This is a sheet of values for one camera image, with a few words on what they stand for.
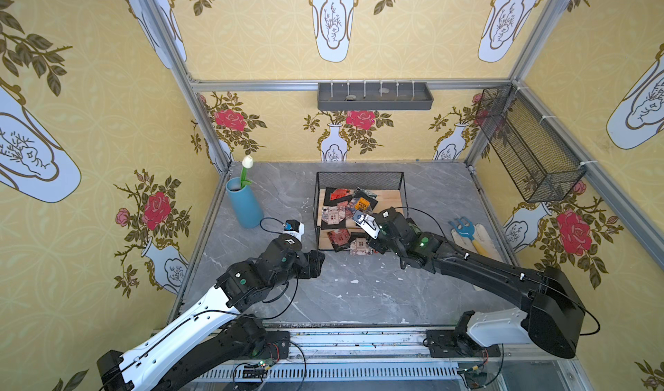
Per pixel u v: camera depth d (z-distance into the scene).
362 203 0.86
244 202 0.86
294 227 0.65
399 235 0.60
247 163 0.81
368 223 0.67
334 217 0.82
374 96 0.92
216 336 0.59
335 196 0.88
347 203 0.86
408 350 0.73
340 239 0.95
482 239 0.95
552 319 0.40
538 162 0.76
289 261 0.55
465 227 0.98
